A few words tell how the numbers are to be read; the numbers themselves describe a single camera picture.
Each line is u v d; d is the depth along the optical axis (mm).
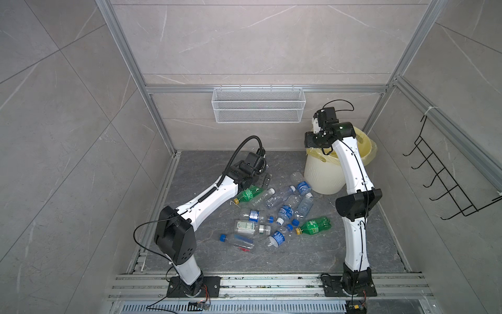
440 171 674
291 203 938
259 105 1005
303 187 975
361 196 545
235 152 591
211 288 733
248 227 837
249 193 951
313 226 837
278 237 810
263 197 946
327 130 625
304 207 903
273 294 729
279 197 981
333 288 728
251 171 624
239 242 852
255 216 870
